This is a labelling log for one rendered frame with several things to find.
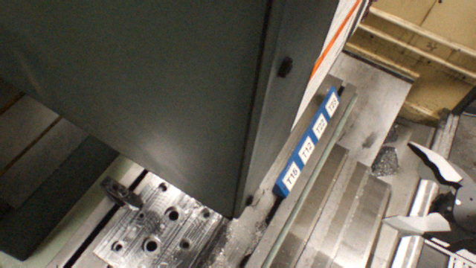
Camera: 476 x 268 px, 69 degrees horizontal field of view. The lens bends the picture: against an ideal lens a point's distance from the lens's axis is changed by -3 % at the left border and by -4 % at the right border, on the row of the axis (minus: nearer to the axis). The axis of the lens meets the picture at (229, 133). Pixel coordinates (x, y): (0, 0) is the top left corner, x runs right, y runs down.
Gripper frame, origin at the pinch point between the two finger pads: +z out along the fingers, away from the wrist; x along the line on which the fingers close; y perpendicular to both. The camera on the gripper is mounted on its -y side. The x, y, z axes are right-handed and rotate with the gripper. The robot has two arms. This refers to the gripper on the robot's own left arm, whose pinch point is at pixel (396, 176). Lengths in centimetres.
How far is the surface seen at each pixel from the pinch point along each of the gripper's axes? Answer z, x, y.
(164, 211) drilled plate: 40, -11, 46
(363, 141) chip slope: -3, 61, 72
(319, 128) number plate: 14, 41, 51
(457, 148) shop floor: -71, 147, 145
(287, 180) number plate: 16, 17, 51
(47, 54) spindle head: 35.3, -22.6, -25.0
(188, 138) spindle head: 21.1, -22.9, -24.5
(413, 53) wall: -4, 89, 46
